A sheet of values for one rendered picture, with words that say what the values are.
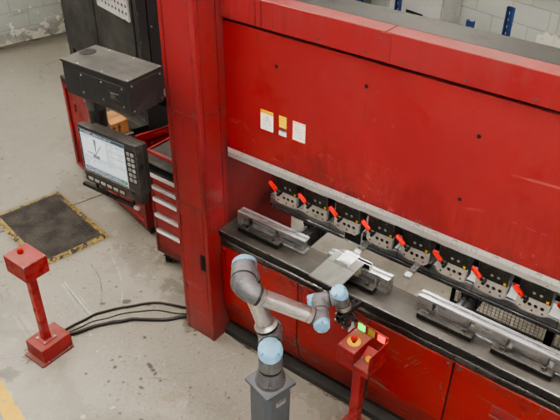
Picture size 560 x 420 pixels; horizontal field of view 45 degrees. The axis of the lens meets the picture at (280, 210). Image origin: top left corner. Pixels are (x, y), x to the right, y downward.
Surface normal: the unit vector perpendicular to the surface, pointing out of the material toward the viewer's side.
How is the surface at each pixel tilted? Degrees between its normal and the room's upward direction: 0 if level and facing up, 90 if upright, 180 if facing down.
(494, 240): 90
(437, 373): 90
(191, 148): 90
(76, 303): 0
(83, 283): 0
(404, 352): 90
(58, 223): 0
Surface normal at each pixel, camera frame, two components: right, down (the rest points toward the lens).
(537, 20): -0.78, 0.35
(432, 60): -0.61, 0.44
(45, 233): 0.01, -0.82
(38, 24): 0.62, 0.45
